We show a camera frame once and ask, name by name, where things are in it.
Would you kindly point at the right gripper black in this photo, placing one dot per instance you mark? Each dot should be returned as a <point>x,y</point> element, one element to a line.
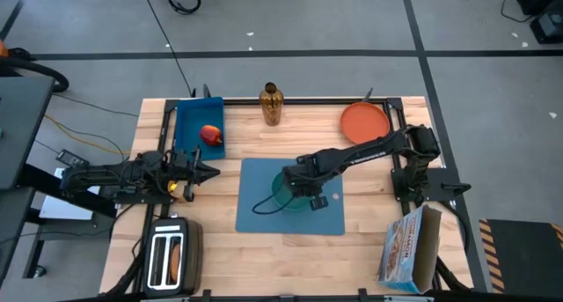
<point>303,178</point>

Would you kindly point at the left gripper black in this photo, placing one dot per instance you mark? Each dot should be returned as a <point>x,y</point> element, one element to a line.
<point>191,174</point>

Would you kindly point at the teal bowl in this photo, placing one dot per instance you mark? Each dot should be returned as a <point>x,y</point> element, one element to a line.
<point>278,187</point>

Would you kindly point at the red apple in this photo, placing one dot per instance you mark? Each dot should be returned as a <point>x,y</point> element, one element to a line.
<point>210,135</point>

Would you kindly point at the orange plate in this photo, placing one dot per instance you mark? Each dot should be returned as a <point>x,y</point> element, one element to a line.
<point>363,121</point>

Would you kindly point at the blue cinnamon cereal box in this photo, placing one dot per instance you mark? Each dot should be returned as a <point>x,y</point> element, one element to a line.
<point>404,249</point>

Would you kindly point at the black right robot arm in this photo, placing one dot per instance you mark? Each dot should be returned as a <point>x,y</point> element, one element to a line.
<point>374,150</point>

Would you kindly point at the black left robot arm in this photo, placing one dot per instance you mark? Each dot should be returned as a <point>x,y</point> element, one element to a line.
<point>110,176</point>

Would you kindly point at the blue placemat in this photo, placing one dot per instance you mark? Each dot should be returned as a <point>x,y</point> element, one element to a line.
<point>259,174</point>

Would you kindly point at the blue plastic bin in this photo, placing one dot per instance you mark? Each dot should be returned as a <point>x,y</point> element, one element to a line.
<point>193,117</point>

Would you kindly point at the black and silver toaster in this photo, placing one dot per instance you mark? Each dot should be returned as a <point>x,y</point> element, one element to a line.
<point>193,258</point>

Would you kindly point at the black power adapter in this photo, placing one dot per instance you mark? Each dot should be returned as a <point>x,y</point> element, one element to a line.
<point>72,158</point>

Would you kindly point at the white board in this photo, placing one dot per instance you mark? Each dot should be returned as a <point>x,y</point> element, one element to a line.
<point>61,209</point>

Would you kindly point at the black side desk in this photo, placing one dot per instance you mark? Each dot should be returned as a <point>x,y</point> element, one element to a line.
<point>22,130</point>

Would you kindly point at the black hazard-striped mat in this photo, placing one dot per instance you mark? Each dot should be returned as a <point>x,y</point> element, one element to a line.
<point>523,253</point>

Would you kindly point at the small orange object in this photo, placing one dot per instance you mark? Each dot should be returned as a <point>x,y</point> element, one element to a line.
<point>2,50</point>

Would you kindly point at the black floor monitor box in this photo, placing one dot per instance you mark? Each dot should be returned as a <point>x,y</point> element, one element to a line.
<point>547,29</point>

